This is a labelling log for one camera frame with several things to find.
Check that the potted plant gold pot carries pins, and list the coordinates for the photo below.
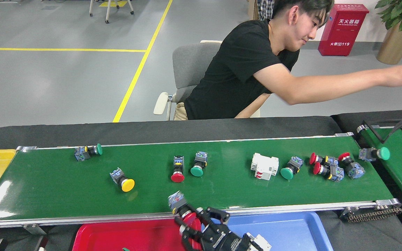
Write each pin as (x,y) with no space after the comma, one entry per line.
(396,45)

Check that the blue plastic tray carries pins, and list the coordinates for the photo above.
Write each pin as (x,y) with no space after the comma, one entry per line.
(291,233)

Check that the red cap push button switch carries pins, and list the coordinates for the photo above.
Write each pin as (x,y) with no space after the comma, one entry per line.
(178,162)
(356,170)
(177,199)
(336,173)
(332,161)

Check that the person's left forearm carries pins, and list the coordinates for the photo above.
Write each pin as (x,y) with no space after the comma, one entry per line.
(337,87)

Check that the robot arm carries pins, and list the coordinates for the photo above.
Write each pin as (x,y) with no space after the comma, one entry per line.
(262,244)

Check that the person's right forearm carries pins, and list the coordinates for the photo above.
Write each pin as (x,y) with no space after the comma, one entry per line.
(253,106)

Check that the red plastic tray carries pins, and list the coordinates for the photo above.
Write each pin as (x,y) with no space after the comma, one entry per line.
(124,237)

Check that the grey office chair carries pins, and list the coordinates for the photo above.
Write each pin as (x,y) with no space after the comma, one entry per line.
(190,66)

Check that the brown cardboard box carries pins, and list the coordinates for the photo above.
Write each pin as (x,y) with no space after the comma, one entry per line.
(252,8)

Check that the white wheeled stand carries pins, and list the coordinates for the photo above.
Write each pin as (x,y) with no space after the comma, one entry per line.
(108,12)

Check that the long green conveyor belt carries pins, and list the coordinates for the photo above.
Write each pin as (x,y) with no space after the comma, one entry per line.
(257,195)

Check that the green feeder conveyor belt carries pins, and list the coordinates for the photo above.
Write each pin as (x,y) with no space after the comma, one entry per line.
(401,167)

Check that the yellow cap push button switch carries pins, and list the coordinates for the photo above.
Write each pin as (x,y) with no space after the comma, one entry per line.
(127,184)

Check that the background person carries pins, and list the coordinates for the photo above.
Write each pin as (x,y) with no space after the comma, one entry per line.
(265,8)

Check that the red fire extinguisher box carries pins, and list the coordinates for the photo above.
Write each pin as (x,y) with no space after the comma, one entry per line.
(342,35)

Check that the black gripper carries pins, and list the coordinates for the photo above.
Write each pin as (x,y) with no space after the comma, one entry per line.
(229,242)

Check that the white circuit breaker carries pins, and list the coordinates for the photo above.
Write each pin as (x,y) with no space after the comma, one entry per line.
(264,166)

